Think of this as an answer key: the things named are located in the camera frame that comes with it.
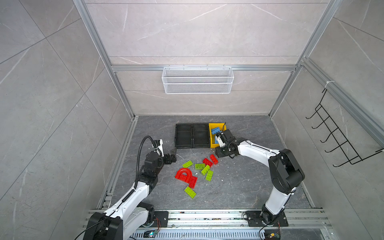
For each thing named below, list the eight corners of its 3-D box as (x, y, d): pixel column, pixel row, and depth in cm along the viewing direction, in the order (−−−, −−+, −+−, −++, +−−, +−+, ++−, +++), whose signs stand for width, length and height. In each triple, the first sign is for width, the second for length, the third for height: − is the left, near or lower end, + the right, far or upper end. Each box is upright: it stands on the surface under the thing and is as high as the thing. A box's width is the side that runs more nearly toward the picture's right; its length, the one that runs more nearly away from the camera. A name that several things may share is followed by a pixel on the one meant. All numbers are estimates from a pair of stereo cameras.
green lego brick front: (184, 191, 84) (184, 189, 82) (188, 186, 86) (188, 185, 84) (192, 199, 82) (192, 197, 80) (196, 194, 83) (196, 193, 81)
